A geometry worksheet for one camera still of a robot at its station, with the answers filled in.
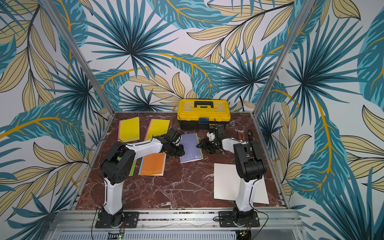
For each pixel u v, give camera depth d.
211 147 0.88
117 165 0.52
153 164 0.91
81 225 0.74
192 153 0.97
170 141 0.78
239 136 1.06
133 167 0.55
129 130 1.06
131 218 0.74
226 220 0.73
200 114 0.97
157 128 1.11
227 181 0.87
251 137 1.05
